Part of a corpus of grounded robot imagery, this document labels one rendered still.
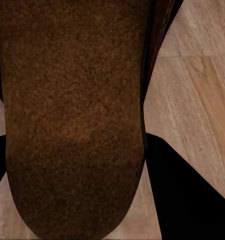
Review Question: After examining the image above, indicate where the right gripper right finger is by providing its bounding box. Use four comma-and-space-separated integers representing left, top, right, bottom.
145, 133, 225, 240

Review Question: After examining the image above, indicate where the sandal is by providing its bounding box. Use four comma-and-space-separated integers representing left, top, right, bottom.
0, 0, 184, 240

